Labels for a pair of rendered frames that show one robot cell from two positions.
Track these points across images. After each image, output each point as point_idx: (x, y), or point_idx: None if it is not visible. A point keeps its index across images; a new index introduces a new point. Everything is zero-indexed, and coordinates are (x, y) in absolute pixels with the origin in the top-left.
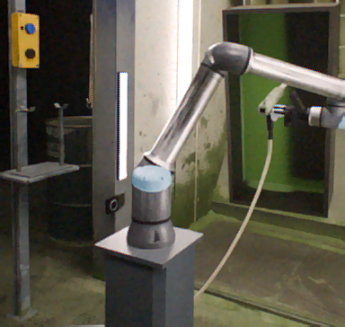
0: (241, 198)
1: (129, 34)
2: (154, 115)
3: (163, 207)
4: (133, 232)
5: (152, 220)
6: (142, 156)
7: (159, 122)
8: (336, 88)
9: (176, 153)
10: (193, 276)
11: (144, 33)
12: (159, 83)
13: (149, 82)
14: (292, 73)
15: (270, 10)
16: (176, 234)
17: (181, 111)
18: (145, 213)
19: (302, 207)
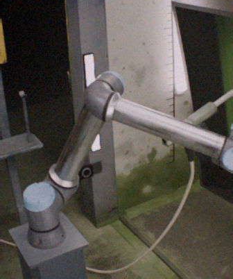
0: (214, 182)
1: (97, 15)
2: (139, 85)
3: (44, 222)
4: (28, 231)
5: (35, 229)
6: (124, 126)
7: (148, 91)
8: (207, 149)
9: (71, 173)
10: (80, 269)
11: (118, 9)
12: (145, 52)
13: (130, 54)
14: (156, 128)
15: (212, 10)
16: (69, 237)
17: (70, 139)
18: (30, 223)
19: None
